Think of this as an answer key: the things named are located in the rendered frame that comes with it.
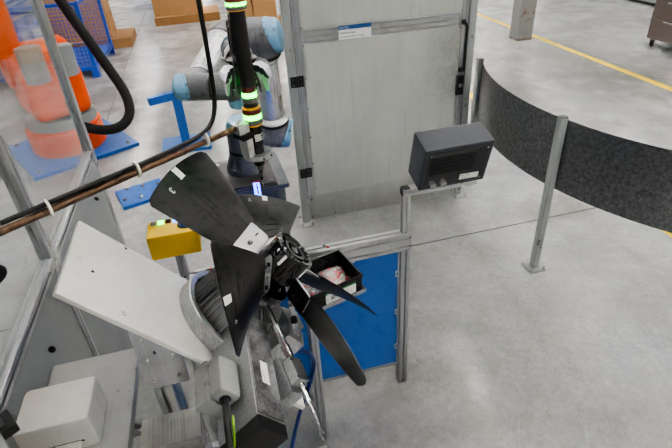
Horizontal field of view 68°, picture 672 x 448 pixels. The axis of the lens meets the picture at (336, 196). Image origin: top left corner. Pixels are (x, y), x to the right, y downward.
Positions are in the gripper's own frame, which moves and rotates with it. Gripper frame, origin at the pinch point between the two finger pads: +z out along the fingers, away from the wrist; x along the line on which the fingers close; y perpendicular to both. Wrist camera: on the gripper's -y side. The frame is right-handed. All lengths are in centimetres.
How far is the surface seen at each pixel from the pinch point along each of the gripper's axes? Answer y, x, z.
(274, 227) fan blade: 47.1, -2.0, -9.7
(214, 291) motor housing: 49, 16, 10
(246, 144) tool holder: 16.0, 2.4, 0.1
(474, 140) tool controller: 43, -76, -33
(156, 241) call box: 60, 34, -34
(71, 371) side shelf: 80, 61, -6
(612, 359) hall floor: 166, -154, -19
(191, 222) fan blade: 31.7, 18.1, 4.2
